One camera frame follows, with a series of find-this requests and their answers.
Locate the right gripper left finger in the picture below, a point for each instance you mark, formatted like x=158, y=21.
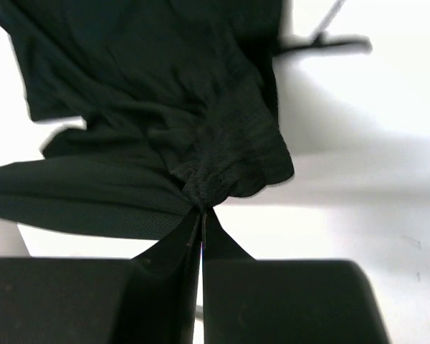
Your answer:
x=158, y=296

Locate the black shorts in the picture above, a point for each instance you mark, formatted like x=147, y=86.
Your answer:
x=179, y=100

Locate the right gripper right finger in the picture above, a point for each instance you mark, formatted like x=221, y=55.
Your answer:
x=313, y=301

